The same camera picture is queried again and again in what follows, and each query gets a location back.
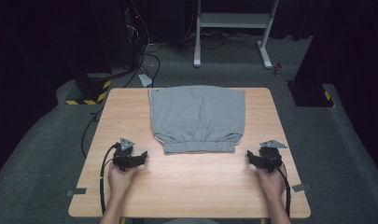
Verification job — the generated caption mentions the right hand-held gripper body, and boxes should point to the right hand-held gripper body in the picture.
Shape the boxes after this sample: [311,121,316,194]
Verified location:
[259,139,288,174]

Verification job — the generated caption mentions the person's right hand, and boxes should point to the person's right hand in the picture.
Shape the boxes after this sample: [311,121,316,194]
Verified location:
[255,166,287,200]

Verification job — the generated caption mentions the grey shorts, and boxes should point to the grey shorts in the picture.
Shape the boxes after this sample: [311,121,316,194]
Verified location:
[147,85,246,155]

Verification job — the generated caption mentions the person's left hand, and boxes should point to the person's left hand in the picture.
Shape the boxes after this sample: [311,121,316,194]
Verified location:
[106,162,139,200]

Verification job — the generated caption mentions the white power adapter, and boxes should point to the white power adapter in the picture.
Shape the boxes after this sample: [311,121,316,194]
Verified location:
[138,73,154,88]

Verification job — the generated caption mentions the grey tape piece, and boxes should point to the grey tape piece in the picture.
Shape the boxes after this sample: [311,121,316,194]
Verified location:
[66,188,88,197]
[291,183,312,193]

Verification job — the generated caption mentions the black floor cable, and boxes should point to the black floor cable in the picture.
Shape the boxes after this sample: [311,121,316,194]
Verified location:
[80,106,105,159]

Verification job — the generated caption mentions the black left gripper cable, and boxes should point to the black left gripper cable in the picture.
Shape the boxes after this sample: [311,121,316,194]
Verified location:
[99,143,119,216]

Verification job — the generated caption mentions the bundle of floor cables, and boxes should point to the bundle of floor cables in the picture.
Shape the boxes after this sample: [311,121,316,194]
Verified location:
[184,29,263,50]

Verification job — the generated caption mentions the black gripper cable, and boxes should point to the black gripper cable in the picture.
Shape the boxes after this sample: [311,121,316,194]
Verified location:
[261,152,292,217]
[99,143,119,216]

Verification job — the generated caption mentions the black equipment rack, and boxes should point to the black equipment rack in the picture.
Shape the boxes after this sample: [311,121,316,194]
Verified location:
[90,0,148,72]

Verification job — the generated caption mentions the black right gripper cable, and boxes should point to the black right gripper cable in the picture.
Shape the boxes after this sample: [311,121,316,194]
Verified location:
[261,152,292,217]

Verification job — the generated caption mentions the black yellow striped stand base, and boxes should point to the black yellow striped stand base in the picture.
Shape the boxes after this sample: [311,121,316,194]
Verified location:
[64,73,113,106]

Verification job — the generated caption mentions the black stand base yellow mark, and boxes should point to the black stand base yellow mark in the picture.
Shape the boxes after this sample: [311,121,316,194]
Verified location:
[287,80,337,108]

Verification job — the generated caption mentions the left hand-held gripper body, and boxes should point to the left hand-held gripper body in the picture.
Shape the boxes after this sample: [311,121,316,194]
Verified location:
[112,137,141,172]

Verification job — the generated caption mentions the white metal stand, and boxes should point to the white metal stand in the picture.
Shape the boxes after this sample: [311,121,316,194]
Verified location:
[193,0,280,70]

